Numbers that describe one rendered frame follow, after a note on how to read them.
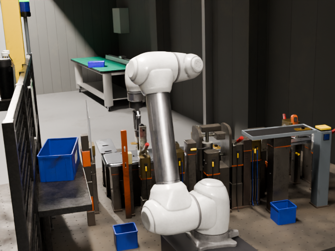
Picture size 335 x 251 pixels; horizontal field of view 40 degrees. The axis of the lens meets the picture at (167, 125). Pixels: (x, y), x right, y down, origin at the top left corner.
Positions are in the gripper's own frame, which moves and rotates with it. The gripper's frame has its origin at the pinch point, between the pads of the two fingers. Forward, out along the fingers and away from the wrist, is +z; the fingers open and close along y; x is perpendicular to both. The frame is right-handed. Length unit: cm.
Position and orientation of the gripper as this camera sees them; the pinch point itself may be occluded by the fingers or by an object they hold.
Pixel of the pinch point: (137, 136)
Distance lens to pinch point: 260.4
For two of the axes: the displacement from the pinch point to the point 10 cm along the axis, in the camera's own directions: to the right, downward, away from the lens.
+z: 0.4, 9.7, 2.5
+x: -9.7, 1.0, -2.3
